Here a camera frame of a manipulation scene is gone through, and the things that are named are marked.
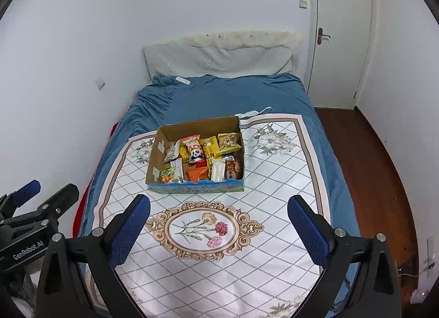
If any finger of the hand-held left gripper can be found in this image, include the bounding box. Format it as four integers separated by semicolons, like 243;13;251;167
0;180;42;217
0;184;80;234

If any panda print snack packet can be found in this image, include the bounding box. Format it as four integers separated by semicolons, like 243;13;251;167
181;134;205;164

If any green candy packet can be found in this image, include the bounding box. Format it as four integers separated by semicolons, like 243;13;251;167
161;166;182;184

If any crumpled white plastic bag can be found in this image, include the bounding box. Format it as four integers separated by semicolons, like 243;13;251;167
235;107;273;120

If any cardboard box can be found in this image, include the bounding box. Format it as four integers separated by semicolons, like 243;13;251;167
146;116;245;194

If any cookie picture snack packet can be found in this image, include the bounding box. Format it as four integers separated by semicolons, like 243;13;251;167
163;140;181;163

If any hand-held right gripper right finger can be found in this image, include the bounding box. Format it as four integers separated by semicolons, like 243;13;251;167
287;195;403;318

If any large yellow snack packet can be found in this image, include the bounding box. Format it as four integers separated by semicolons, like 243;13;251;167
200;135;222;161

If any white door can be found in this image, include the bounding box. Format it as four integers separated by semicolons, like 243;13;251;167
309;0;374;109

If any clear white snack packet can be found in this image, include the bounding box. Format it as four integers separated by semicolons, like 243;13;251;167
210;158;227;181

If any floral diamond pattern mat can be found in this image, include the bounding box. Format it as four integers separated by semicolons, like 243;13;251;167
90;114;331;318

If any yellow white cracker packet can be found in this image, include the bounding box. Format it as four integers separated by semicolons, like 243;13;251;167
218;132;242;155

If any brown orange snack packet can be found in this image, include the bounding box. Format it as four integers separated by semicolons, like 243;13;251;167
224;158;243;180

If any blue bedsheet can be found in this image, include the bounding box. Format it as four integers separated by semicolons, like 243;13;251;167
79;73;361;308

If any dark cloth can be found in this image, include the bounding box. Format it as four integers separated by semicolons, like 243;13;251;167
7;270;36;306

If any white quilted pillow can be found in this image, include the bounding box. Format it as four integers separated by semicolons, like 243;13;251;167
142;43;296;80

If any white wall socket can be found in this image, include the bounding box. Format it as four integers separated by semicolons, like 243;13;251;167
425;237;436;271

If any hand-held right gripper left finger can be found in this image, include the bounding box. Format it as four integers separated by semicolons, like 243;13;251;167
34;194;151;318

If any long red white snack packet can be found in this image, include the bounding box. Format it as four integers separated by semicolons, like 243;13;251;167
170;157;184;181

